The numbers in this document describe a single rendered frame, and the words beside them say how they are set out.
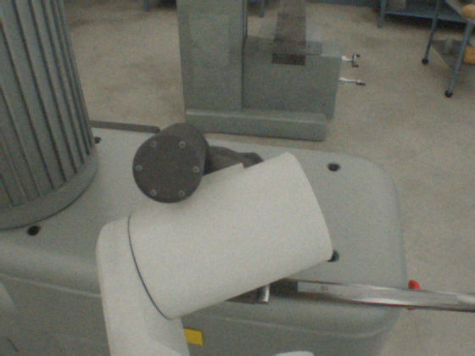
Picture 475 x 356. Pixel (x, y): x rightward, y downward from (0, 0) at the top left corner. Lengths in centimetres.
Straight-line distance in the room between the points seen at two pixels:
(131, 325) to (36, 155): 30
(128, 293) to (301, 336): 26
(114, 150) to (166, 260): 39
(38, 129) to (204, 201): 28
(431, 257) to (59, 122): 286
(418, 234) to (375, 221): 276
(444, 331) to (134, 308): 266
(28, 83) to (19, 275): 21
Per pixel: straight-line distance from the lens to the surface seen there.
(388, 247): 49
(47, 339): 69
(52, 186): 52
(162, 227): 23
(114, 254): 24
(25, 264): 51
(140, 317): 22
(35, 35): 45
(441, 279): 306
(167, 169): 22
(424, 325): 281
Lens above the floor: 224
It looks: 40 degrees down
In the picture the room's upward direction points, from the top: straight up
